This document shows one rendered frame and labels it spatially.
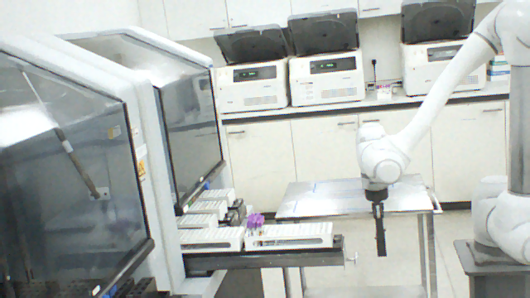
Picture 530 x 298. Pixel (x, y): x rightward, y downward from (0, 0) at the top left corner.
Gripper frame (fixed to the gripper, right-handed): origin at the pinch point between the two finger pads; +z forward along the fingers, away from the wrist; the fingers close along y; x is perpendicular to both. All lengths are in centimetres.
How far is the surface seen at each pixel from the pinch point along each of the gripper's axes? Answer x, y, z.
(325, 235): -17.8, 5.1, -6.6
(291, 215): -33.1, -25.1, -2.7
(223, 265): -54, 7, 2
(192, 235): -65, 1, -8
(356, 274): -17, -134, 80
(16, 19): -177, -93, -96
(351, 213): -10.0, -24.6, -2.4
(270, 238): -36.2, 5.1, -6.5
